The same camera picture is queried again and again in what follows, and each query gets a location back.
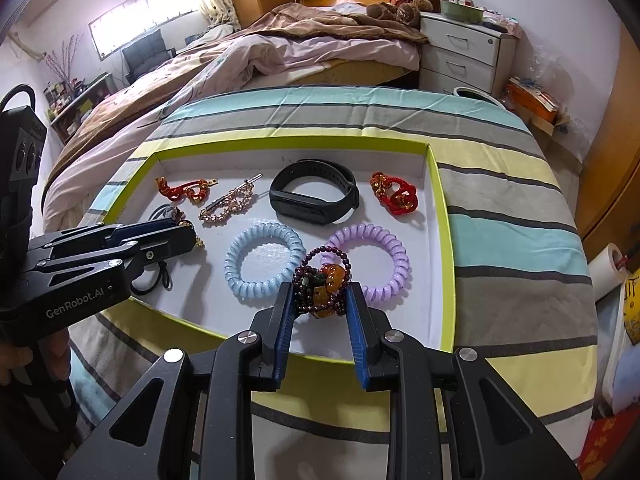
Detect cluttered shelf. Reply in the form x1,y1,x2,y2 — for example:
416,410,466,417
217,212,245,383
44,72,113,143

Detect orange box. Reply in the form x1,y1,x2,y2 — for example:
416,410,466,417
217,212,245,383
505,77,558,123

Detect black cord bracelet gold beads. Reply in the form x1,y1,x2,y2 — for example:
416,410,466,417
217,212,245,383
131,204,206,296

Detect red braided bead bracelet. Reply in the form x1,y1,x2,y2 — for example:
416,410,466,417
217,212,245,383
370,171,419,217

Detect orange red chain bracelet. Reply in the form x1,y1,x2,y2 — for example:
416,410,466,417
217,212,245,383
156,176,219,206

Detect dried branches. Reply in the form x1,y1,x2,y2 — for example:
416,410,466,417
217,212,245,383
42,35,83,86

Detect white drawer nightstand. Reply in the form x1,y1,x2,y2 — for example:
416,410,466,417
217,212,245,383
419,11,517,98

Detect purple spiral hair tie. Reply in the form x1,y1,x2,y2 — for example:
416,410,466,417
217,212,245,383
327,223,412,303

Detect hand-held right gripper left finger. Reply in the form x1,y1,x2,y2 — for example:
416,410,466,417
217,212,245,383
56,282,297,480

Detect white paper roll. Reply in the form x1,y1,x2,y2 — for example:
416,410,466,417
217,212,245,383
587,242,626,301

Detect black chair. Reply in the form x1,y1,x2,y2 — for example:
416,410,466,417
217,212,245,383
121,29,177,86

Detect window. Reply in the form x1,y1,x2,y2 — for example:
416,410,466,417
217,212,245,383
89,0,203,58

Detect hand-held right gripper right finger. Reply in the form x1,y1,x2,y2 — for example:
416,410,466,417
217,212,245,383
349,281,583,480

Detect red gold box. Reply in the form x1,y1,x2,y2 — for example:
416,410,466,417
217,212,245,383
580,412,640,480

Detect rhinestone hair clip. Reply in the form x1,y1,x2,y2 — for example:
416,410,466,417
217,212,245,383
198,173,264,222

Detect clear plastic bag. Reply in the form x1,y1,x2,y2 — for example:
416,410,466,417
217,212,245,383
520,45,601,161

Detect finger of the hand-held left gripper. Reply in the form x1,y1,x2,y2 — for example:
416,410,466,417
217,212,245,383
27,223,197,287
30,219,177,257

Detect black cable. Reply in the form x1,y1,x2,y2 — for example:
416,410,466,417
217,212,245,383
0,85,38,111

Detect lime green cardboard box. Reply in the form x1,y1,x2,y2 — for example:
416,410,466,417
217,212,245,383
97,140,456,365

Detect white storage container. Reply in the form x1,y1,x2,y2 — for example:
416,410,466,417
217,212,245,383
595,280,640,416

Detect green basin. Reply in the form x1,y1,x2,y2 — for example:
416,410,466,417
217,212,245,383
439,0,485,23

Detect pink brown quilt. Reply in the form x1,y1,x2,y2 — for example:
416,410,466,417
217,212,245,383
42,2,431,221

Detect blue spiral hair tie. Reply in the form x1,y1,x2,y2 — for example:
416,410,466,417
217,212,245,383
223,221,307,306

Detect white round bin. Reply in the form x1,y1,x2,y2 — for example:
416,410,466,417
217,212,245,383
452,86,503,108

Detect dark bead bracelet amber stones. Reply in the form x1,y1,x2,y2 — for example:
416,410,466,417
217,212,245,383
291,246,355,318

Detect person's left hand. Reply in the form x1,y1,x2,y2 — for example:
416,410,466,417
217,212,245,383
0,345,36,386

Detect brown teddy bear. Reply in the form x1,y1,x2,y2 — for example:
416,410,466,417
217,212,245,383
366,0,435,26

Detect striped bed sheet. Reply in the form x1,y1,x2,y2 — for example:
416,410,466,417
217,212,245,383
65,85,598,480

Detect yellow book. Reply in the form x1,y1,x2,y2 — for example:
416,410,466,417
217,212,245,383
617,267,640,346

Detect black smart watch band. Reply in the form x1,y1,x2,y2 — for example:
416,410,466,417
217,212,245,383
269,159,360,226

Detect wooden door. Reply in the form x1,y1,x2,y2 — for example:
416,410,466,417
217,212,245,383
572,20,640,261

